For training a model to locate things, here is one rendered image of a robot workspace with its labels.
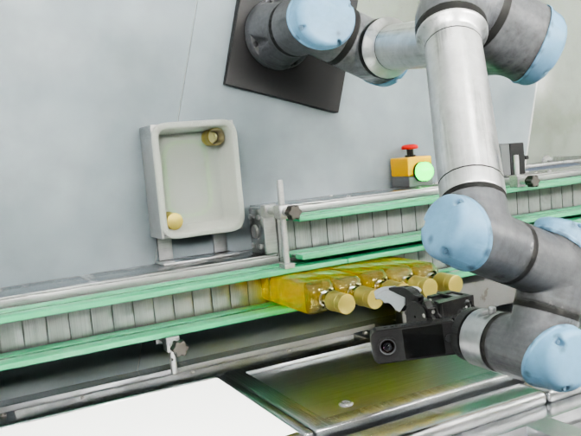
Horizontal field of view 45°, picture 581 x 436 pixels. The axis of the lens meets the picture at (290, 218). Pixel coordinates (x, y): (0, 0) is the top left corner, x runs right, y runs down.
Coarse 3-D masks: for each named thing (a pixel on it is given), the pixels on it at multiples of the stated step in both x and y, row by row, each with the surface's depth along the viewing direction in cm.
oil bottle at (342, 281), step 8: (304, 272) 135; (312, 272) 133; (320, 272) 132; (328, 272) 132; (336, 272) 131; (344, 272) 130; (336, 280) 125; (344, 280) 124; (352, 280) 125; (360, 280) 126; (336, 288) 124; (344, 288) 124
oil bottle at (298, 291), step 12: (276, 276) 133; (288, 276) 131; (300, 276) 130; (312, 276) 129; (264, 288) 138; (276, 288) 133; (288, 288) 128; (300, 288) 124; (312, 288) 122; (324, 288) 122; (276, 300) 134; (288, 300) 129; (300, 300) 124; (312, 300) 121; (312, 312) 122
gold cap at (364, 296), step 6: (360, 288) 121; (366, 288) 120; (372, 288) 119; (354, 294) 121; (360, 294) 120; (366, 294) 118; (372, 294) 118; (354, 300) 121; (360, 300) 120; (366, 300) 118; (372, 300) 118; (378, 300) 119; (366, 306) 119; (372, 306) 118; (378, 306) 119
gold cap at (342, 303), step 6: (330, 294) 118; (336, 294) 117; (342, 294) 116; (348, 294) 116; (330, 300) 117; (336, 300) 116; (342, 300) 115; (348, 300) 116; (330, 306) 117; (336, 306) 115; (342, 306) 115; (348, 306) 116; (342, 312) 115; (348, 312) 116
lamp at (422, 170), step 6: (420, 162) 162; (426, 162) 161; (414, 168) 162; (420, 168) 160; (426, 168) 160; (432, 168) 161; (414, 174) 162; (420, 174) 160; (426, 174) 160; (432, 174) 162; (420, 180) 162; (426, 180) 162
